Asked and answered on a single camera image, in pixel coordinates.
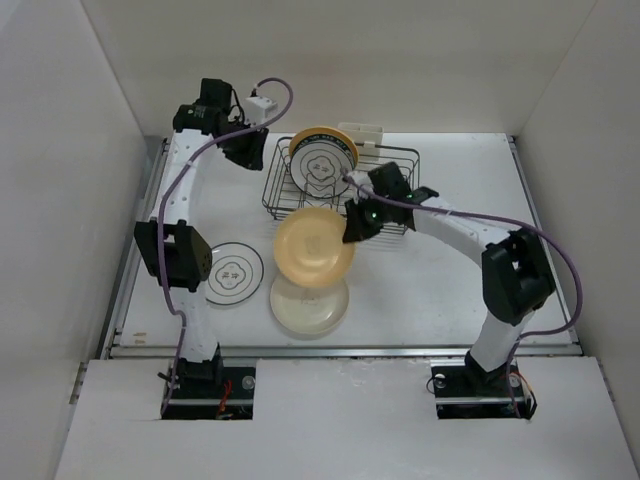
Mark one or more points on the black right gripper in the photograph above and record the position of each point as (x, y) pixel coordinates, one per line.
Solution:
(356, 228)

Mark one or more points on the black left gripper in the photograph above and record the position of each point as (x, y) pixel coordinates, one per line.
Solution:
(250, 157)

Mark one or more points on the grey wire dish rack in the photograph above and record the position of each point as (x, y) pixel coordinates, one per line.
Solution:
(282, 195)

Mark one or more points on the yellow shallow plate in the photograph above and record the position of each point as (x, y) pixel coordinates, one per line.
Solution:
(308, 247)

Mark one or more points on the white plate green rim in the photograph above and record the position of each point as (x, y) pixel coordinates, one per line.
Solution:
(317, 169)
(236, 274)

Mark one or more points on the cream shallow plate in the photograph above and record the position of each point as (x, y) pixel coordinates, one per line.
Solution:
(308, 312)

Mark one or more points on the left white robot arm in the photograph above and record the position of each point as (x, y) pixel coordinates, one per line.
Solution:
(174, 251)

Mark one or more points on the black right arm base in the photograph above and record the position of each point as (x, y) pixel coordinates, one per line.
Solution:
(459, 397)

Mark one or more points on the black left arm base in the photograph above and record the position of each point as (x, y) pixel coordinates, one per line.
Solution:
(209, 390)

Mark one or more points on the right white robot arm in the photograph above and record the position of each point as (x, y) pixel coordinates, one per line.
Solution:
(515, 272)

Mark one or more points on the white plastic cutlery holder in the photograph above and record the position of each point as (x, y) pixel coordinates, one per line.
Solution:
(365, 136)

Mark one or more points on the yellow rear plate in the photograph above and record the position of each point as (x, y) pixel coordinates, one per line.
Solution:
(320, 131)

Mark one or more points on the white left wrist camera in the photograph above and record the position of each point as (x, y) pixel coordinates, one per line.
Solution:
(259, 109)

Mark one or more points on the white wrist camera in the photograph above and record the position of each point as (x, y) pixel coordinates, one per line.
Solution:
(358, 181)
(259, 109)

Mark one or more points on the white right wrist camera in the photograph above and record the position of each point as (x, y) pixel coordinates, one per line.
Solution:
(358, 181)

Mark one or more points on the aluminium table edge rail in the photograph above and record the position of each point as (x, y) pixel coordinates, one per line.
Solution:
(410, 295)

